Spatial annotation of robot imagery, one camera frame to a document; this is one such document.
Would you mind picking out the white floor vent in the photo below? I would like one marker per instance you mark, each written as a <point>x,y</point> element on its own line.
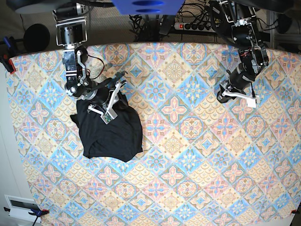
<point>20,208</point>

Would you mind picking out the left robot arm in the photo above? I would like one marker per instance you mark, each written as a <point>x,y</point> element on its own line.
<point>236,24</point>

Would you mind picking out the black round stool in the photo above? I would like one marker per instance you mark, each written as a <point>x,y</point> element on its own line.
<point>36,38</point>

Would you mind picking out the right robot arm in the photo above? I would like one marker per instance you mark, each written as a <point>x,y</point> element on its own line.
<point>71,32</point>

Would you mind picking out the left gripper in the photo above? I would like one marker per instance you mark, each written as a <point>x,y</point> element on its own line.
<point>234,85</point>

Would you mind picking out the red black clamp upper left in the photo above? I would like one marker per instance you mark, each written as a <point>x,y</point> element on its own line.
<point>5,58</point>

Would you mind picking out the patterned tablecloth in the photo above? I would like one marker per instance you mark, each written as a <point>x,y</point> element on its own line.
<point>203,163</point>

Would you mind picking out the black t-shirt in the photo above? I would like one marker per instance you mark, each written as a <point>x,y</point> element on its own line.
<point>120,139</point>

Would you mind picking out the white power strip red switch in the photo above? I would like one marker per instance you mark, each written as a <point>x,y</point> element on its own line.
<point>197,27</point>

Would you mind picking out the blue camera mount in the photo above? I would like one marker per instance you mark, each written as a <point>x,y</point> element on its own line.
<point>148,7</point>

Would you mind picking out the blue clamp lower left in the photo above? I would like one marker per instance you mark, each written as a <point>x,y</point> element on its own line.
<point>35,213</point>

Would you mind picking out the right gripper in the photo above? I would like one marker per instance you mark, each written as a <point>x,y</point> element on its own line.
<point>105,94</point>

